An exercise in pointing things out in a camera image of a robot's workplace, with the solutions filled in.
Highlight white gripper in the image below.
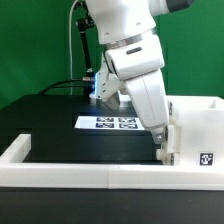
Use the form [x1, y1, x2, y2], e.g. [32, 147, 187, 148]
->
[124, 69, 169, 144]

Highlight white drawer box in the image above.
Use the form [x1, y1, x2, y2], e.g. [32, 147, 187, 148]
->
[162, 125, 175, 153]
[156, 149, 174, 166]

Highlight white drawer cabinet frame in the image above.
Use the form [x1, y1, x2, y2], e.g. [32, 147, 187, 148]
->
[168, 96, 224, 167]

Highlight white front drawer box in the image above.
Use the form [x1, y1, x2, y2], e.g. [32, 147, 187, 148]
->
[156, 149, 174, 166]

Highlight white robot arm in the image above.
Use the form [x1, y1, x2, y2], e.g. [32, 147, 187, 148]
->
[85, 0, 194, 144]

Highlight white marker sheet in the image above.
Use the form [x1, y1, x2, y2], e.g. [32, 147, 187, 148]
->
[74, 116, 144, 130]

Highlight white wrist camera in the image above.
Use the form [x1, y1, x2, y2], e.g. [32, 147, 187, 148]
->
[96, 61, 130, 111]

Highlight white thin cable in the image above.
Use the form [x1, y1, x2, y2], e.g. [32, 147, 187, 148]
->
[68, 0, 82, 96]

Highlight black cable bundle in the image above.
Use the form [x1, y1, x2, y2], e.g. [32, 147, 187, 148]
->
[38, 18, 96, 96]

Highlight white border frame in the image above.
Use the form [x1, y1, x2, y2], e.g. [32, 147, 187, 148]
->
[0, 134, 224, 191]

